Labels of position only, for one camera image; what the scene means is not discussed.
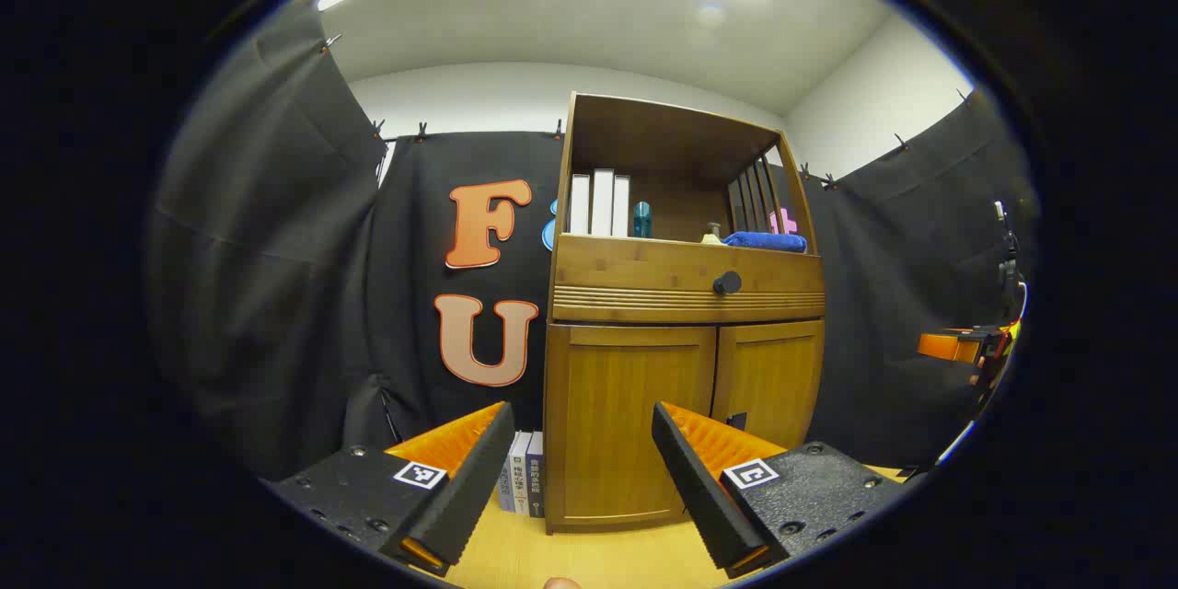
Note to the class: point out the dark blue standing book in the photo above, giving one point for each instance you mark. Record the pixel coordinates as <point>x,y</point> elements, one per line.
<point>537,477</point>

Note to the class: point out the blue towel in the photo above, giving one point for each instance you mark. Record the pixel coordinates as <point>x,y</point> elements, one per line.
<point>764,242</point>

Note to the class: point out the teal bottle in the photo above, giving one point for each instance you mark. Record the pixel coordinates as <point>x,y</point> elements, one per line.
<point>641,221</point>

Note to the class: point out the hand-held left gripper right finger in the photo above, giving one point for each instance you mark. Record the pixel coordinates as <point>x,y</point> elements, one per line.
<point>699,488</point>

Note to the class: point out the wooden cabinet door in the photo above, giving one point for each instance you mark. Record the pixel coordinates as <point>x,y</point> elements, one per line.
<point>617,423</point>
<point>773,377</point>

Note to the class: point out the wooden cabinet drawer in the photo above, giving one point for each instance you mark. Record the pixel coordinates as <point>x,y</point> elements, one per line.
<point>644,276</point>

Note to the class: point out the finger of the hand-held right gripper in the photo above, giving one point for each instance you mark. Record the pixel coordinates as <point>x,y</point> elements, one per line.
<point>948,347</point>

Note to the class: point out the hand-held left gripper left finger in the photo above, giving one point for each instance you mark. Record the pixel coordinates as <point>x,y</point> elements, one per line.
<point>469,488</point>

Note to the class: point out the wooden shoe cabinet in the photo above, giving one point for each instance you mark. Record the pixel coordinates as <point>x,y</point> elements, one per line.
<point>644,299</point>

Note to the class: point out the black round drawer knob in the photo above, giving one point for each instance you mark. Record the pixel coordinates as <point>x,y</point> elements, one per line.
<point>727,282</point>

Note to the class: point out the small yellow pump bottle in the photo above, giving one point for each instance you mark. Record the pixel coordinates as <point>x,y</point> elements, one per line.
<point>711,236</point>

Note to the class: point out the black backdrop cloth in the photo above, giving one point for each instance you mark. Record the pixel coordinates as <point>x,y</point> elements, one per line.
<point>276,248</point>

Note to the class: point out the white standing book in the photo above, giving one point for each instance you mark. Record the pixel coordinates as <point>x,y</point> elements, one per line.
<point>521,477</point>

